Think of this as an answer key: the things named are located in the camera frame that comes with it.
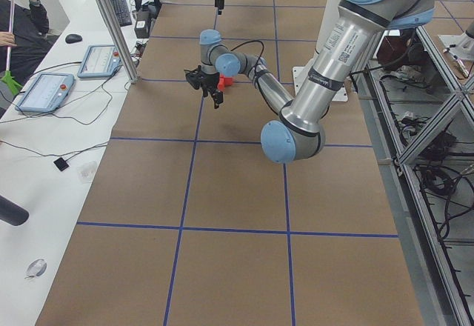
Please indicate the near teach pendant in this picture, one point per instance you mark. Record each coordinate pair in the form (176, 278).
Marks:
(46, 93)

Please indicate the black computer mouse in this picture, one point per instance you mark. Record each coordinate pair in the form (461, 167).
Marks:
(73, 38)

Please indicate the small black square pad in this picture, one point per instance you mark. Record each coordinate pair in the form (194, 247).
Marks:
(61, 164)

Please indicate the red cube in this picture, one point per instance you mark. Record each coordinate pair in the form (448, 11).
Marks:
(224, 81)

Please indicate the person in dark jacket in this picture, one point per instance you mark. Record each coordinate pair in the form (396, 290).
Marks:
(27, 40)

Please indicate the far teach pendant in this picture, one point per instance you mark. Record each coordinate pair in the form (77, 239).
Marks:
(99, 62)

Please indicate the teach pendant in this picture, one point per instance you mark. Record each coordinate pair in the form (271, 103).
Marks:
(46, 93)
(99, 62)

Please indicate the black keyboard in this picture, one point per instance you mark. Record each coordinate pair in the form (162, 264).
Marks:
(121, 10)

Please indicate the aluminium frame post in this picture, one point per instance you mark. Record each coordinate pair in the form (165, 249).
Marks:
(112, 24)

